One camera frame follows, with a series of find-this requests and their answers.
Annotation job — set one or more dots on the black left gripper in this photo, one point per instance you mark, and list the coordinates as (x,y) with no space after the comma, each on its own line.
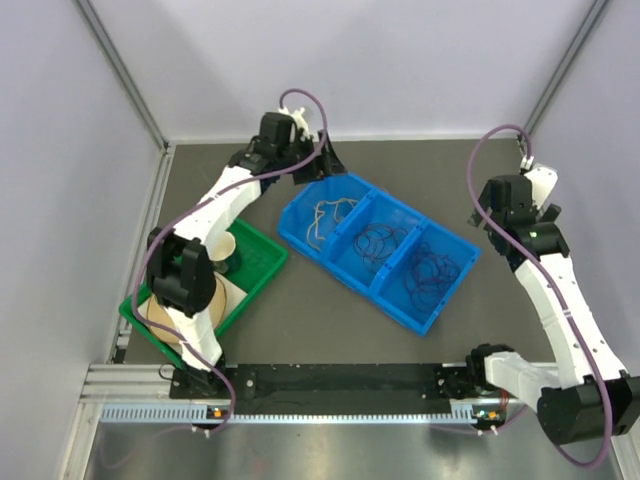
(323,165)

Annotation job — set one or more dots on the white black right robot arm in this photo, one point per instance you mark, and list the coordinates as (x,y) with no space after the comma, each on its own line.
(588,392)

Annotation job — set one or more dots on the tan wooden plate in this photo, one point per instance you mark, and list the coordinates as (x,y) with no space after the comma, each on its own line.
(156,313)

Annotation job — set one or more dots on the blue three-compartment bin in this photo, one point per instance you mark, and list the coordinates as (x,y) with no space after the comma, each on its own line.
(406,264)

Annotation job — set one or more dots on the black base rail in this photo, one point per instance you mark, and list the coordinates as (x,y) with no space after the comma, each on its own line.
(351,389)

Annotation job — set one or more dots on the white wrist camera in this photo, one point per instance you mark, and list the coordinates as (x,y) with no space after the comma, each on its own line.
(298,115)
(543,179)

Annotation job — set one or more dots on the cream green cup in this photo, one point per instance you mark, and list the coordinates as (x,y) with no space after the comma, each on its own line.
(225,255)

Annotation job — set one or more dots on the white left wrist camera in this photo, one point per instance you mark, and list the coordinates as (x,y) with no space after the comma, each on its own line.
(298,115)

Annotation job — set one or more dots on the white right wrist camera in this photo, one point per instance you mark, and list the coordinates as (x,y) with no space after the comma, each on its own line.
(543,179)

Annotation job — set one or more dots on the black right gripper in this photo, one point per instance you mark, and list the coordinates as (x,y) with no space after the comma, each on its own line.
(484,201)

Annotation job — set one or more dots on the green plastic tray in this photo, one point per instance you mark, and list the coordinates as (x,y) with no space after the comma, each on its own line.
(261,260)

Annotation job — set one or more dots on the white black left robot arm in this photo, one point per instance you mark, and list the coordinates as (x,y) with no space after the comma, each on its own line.
(179,264)

